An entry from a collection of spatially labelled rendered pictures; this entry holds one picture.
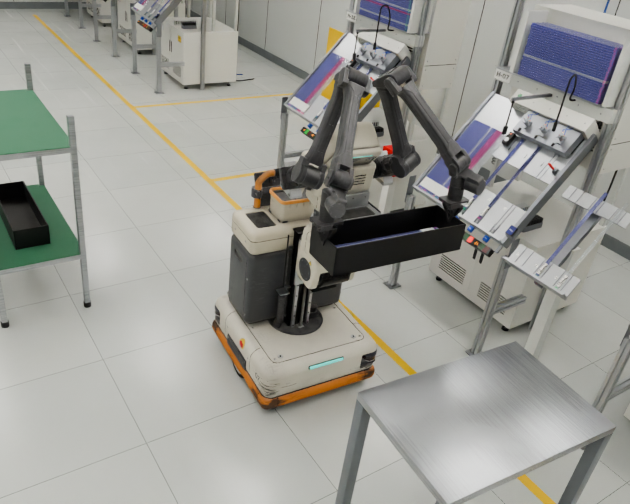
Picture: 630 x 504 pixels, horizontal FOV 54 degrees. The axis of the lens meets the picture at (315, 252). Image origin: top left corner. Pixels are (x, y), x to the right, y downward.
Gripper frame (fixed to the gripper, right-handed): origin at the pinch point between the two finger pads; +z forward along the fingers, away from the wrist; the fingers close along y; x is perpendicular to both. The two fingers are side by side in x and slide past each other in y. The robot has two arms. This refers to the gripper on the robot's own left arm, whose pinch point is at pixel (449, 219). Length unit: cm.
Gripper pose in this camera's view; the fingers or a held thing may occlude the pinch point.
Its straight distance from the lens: 245.9
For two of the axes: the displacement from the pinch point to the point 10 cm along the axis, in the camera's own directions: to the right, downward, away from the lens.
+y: 8.7, -1.7, 4.6
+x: -4.8, -4.8, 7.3
